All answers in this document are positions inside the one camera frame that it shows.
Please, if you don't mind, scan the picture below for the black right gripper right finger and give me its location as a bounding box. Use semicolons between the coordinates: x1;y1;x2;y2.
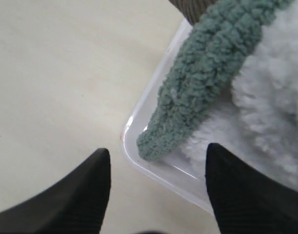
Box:
205;143;298;234

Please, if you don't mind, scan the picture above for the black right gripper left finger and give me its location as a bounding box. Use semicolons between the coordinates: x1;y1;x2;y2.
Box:
0;148;111;234

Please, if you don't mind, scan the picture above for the white plush snowman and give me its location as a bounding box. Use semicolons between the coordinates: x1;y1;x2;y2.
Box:
180;0;298;190

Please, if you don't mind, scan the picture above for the green fuzzy scarf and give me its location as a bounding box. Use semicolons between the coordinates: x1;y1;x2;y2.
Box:
138;0;291;152

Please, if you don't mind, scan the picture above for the white plastic tray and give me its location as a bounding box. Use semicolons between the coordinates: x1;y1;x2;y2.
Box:
120;20;213;214

